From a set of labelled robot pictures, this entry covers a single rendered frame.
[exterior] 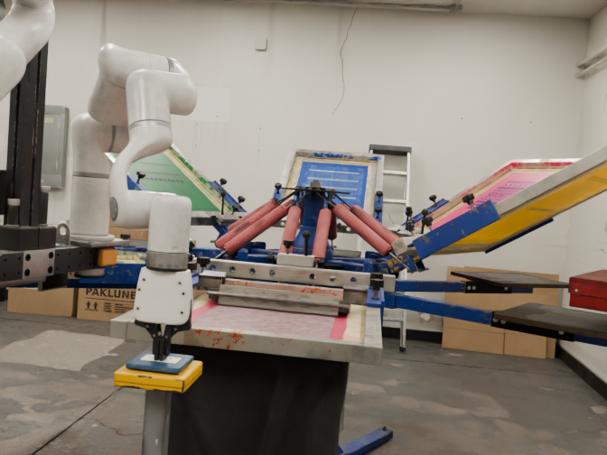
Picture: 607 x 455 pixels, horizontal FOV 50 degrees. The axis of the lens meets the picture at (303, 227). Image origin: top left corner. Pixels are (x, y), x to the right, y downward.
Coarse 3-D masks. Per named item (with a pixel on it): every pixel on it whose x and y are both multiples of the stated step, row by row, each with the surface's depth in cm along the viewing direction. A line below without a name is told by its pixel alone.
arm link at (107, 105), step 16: (112, 48) 138; (112, 64) 136; (128, 64) 138; (144, 64) 139; (160, 64) 142; (96, 80) 151; (112, 80) 139; (96, 96) 151; (112, 96) 149; (96, 112) 154; (112, 112) 154
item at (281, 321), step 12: (276, 312) 183; (288, 312) 184; (300, 312) 186; (264, 324) 166; (276, 324) 167; (288, 324) 168; (300, 324) 170; (312, 324) 171; (324, 324) 172; (336, 324) 173; (312, 336) 157; (324, 336) 158; (336, 336) 159
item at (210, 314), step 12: (216, 300) 196; (192, 312) 174; (204, 312) 175; (216, 312) 176; (228, 312) 178; (240, 312) 179; (252, 312) 180; (264, 312) 182; (192, 324) 159; (204, 324) 161; (216, 324) 162; (228, 324) 163; (240, 324) 164; (252, 324) 165
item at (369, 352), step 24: (192, 288) 193; (264, 288) 214; (288, 288) 213; (312, 288) 212; (336, 288) 215; (120, 336) 141; (144, 336) 141; (192, 336) 140; (216, 336) 139; (240, 336) 139; (264, 336) 138; (288, 336) 139; (336, 360) 137; (360, 360) 136
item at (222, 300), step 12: (228, 288) 189; (240, 288) 189; (252, 288) 188; (228, 300) 189; (240, 300) 188; (252, 300) 188; (300, 300) 186; (312, 300) 186; (324, 300) 186; (336, 300) 185; (312, 312) 185; (324, 312) 185; (336, 312) 185
